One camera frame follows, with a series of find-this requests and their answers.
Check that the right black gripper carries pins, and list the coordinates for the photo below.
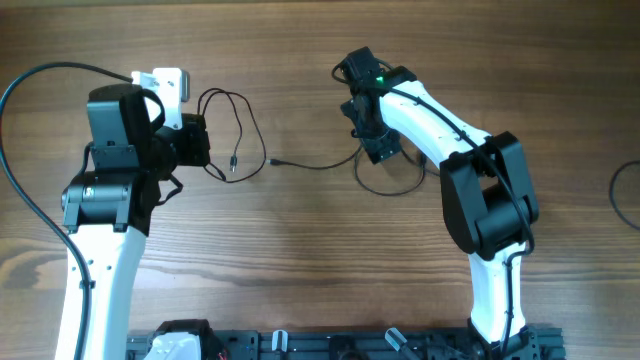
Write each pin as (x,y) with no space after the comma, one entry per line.
(382,146)

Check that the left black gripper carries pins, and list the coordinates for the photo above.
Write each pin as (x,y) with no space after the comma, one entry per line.
(194,130)

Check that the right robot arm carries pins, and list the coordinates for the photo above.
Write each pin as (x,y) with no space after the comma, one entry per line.
(488,200)

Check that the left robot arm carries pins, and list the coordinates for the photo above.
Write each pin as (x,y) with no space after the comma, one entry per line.
(140,136)

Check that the grey clamp lever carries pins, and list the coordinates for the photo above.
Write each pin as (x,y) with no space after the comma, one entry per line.
(395,339)
(280,341)

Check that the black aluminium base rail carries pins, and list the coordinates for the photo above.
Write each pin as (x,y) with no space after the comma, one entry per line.
(194,339)

